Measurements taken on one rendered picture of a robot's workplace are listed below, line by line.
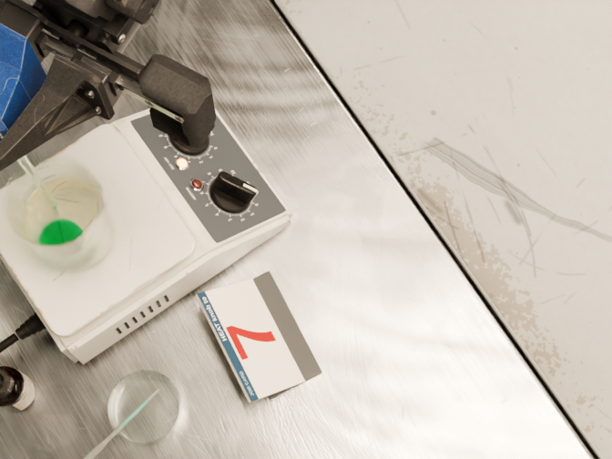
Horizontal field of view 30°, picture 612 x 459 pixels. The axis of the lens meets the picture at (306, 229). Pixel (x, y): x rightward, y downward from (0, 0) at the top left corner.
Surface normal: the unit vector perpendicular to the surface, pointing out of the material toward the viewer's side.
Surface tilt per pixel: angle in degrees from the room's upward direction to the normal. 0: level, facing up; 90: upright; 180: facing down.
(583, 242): 0
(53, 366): 0
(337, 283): 0
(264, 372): 40
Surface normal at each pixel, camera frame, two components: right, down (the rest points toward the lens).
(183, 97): 0.01, -0.27
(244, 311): 0.58, -0.49
